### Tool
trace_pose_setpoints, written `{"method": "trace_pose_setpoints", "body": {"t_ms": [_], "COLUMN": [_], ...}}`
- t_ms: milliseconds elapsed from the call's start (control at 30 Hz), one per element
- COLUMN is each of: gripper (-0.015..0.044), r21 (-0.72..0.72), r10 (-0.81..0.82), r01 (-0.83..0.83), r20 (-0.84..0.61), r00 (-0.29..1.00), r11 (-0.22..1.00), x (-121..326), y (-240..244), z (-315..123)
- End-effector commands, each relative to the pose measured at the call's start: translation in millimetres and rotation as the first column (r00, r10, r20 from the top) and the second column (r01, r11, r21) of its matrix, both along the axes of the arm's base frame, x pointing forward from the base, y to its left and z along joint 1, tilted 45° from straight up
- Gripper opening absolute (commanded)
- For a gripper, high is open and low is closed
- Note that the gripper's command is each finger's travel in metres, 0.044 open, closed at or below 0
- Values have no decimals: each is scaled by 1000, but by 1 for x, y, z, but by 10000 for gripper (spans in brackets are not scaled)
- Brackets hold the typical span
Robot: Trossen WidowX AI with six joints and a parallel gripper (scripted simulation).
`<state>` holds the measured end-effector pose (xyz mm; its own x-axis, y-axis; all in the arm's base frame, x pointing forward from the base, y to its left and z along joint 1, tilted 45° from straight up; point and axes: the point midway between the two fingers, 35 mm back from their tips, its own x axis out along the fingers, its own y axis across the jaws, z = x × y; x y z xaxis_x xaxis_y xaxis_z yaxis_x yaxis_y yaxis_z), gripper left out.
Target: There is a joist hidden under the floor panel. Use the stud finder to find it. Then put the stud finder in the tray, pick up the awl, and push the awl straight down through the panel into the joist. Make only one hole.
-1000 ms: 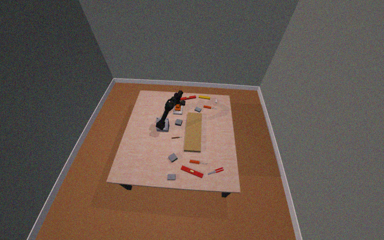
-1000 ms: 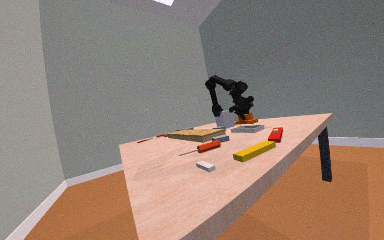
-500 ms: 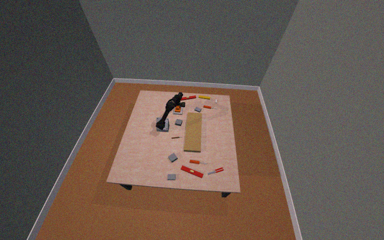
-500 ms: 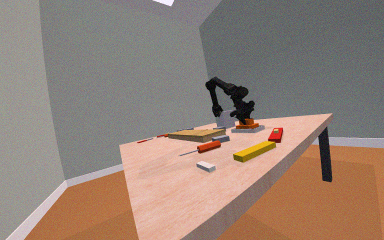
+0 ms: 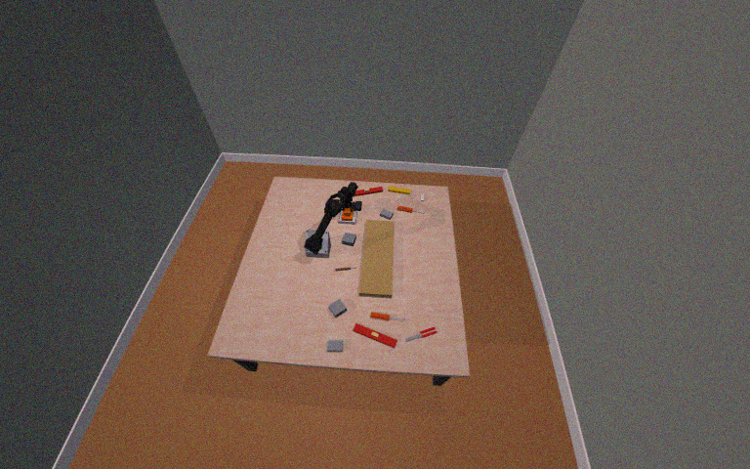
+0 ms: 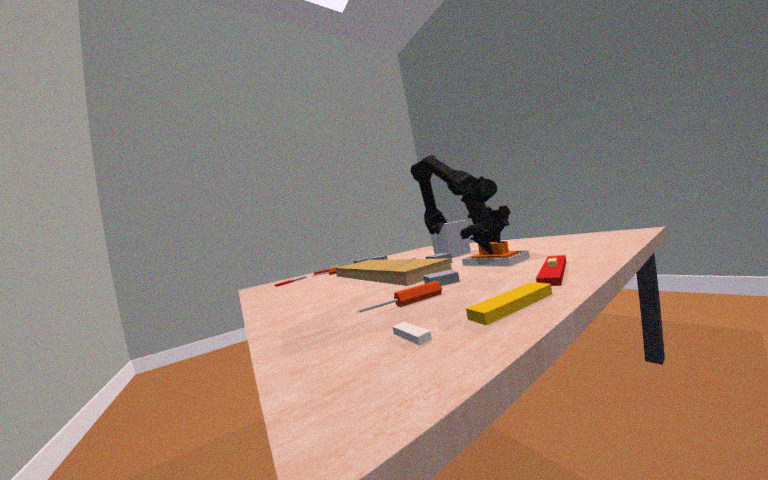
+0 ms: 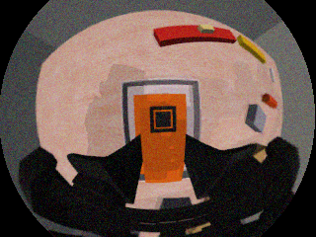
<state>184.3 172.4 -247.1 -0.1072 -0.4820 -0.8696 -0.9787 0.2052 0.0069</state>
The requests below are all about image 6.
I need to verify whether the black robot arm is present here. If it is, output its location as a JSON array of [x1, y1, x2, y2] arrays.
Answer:
[[411, 155, 510, 235]]

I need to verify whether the yellow rectangular bar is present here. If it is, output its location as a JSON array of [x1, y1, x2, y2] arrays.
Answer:
[[466, 282, 553, 326]]

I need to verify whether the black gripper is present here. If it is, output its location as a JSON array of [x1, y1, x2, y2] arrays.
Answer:
[[460, 204, 510, 255]]

